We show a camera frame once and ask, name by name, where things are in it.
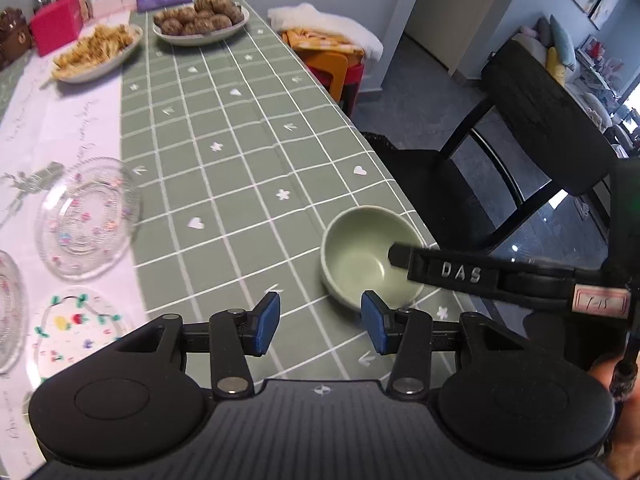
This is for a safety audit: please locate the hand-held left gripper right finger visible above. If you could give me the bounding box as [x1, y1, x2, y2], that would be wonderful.
[360, 290, 528, 397]

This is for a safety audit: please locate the beaded glass plate with stickers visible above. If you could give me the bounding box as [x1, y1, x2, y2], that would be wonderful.
[35, 157, 143, 281]

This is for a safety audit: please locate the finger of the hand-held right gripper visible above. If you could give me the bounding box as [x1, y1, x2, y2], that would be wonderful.
[387, 242, 577, 312]

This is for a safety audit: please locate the glass plate with painted flowers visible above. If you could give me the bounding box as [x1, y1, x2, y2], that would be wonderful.
[27, 285, 147, 393]

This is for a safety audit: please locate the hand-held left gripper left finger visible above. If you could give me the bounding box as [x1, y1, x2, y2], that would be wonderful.
[116, 291, 282, 402]

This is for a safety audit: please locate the yellow cushion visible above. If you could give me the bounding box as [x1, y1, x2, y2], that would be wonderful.
[545, 47, 566, 86]

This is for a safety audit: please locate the black wooden chair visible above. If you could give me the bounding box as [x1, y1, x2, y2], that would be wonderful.
[360, 40, 618, 261]

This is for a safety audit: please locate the orange stool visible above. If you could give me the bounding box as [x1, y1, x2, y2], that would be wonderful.
[300, 50, 366, 116]

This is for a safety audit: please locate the pale pink box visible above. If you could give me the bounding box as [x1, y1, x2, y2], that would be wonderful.
[90, 0, 138, 18]

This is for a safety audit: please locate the yellow patterned cloth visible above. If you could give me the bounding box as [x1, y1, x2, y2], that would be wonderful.
[282, 27, 366, 56]

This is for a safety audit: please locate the green ceramic bowl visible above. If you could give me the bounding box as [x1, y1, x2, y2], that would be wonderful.
[320, 205, 427, 311]

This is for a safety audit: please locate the blue cushion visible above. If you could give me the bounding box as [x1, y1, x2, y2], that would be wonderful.
[550, 15, 576, 71]

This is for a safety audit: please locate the plate of brown buns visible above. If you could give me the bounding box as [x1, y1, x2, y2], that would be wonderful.
[154, 0, 246, 37]

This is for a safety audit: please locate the green checked tablecloth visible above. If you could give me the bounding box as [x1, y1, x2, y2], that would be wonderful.
[0, 0, 481, 461]

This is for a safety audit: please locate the light sofa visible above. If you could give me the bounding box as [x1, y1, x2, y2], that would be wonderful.
[515, 15, 640, 161]

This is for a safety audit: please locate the pile of fries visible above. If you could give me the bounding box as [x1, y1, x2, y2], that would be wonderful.
[54, 25, 138, 68]

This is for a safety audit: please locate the clear glass plate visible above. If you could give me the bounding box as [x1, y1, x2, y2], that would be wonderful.
[0, 250, 27, 376]

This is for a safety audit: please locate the person's right hand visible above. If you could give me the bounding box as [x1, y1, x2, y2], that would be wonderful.
[589, 356, 640, 480]

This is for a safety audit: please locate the brown figurine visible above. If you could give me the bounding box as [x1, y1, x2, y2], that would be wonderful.
[0, 7, 33, 71]

